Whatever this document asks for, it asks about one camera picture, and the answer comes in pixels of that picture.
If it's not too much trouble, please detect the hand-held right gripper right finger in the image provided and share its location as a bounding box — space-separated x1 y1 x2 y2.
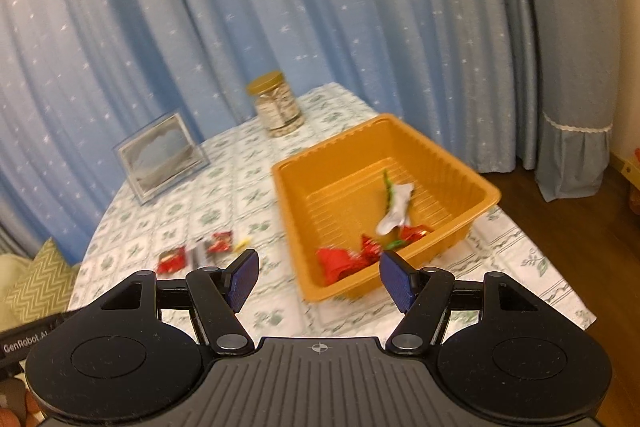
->
380 251 540 356

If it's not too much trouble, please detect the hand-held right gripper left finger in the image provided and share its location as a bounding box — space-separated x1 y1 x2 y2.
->
100 248 261 355

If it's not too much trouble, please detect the red candy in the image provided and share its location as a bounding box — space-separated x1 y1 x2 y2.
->
209 230 235 254
394 224 431 248

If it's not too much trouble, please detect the small red snack packet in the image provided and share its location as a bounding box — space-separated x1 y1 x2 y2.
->
360 234 384 266

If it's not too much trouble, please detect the large red snack packet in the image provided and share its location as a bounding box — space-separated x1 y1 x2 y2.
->
157 246 187 276
315 246 369 286

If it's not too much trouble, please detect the green white snack packet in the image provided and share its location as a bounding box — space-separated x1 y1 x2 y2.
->
375 170 417 236

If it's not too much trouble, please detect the orange plastic basket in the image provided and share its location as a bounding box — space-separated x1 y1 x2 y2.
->
271 114 502 304

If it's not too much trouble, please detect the person's left hand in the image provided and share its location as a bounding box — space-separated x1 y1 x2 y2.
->
0 378 44 427

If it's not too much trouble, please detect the green zigzag cushion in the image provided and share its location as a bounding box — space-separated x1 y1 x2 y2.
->
0 237 79 324

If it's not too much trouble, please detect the clear jar of nuts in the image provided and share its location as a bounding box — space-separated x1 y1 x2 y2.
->
245 71 306 138

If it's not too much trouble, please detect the grey curtain with lace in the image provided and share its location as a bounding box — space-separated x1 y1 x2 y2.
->
475 0 614 202

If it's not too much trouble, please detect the clear acrylic picture frame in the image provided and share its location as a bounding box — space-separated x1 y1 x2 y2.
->
113 109 211 206

